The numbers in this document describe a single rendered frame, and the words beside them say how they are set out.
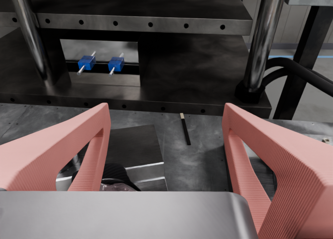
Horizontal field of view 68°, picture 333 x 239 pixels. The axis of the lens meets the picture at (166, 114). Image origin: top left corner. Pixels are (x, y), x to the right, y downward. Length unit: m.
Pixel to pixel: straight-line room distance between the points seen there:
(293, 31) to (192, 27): 2.81
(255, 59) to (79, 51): 0.59
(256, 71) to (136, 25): 0.41
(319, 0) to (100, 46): 0.71
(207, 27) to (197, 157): 0.42
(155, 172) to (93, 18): 0.57
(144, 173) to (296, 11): 3.18
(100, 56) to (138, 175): 0.54
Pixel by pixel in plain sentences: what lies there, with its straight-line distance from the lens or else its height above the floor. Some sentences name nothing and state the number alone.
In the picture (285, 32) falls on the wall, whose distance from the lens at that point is 3.54.
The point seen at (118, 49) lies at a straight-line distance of 0.89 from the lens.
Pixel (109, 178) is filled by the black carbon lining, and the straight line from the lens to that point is 0.52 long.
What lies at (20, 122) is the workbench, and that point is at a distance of 0.86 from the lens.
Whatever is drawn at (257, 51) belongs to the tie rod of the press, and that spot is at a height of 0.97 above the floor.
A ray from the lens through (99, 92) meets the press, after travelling 0.93.
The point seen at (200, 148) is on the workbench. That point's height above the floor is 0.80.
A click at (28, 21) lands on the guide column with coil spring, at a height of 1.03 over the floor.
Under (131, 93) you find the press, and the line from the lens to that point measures 0.90.
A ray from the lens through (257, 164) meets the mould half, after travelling 0.48.
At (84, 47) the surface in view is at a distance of 0.93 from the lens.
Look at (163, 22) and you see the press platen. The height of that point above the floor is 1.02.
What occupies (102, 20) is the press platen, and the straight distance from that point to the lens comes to 0.88.
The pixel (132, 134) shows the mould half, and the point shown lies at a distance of 0.54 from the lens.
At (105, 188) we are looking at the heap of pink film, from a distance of 0.48.
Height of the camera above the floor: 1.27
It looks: 38 degrees down
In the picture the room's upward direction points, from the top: straight up
